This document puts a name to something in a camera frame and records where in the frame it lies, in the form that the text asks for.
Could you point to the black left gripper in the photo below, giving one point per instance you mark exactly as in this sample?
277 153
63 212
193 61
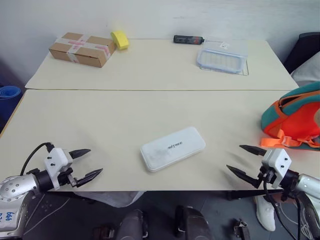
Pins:
67 178

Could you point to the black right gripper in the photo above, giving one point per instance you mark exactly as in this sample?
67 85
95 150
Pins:
268 175

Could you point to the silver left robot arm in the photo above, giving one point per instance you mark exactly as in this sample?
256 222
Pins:
15 186

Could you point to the orange and teal bag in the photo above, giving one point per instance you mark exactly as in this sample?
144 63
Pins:
297 122

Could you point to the white rectangular case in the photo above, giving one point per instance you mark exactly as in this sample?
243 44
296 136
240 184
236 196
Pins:
172 150

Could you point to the white plastic bag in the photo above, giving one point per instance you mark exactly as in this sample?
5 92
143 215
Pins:
112 198

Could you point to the white shoe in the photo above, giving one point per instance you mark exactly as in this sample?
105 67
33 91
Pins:
266 212

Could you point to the dark rounded shape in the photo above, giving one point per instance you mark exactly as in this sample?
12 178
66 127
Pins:
132 225
195 225

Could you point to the blue rolled mat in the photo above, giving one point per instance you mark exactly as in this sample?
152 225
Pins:
8 96

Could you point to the grey cushion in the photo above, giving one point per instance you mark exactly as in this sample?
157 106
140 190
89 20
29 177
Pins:
308 71

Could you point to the clear plastic lidded container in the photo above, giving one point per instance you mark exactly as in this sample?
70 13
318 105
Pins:
222 56

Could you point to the taped cardboard box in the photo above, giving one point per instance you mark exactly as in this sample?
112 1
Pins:
80 51

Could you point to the black chair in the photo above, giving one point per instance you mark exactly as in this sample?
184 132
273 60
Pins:
298 53

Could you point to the yellow sponge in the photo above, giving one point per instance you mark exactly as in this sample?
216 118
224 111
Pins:
121 40

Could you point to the black cylindrical device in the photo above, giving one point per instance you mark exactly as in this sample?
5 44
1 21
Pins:
187 39

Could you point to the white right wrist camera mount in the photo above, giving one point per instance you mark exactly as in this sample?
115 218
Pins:
277 161

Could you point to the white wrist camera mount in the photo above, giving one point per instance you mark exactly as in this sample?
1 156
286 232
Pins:
277 161
56 160

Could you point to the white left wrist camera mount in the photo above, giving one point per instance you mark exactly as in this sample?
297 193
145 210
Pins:
56 160

